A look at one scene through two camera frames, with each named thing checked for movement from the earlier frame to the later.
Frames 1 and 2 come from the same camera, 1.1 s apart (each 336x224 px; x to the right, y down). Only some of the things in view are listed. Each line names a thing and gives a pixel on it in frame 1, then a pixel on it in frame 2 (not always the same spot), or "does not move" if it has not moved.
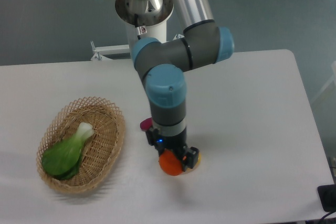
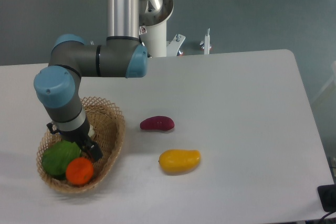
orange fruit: x=169 y=163 to x=79 y=170
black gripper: x=190 y=155 to x=79 y=136
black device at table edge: x=327 y=196 does not move
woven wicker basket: x=102 y=151 does not move
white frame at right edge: x=333 y=78 does not move
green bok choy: x=62 y=161 does not move
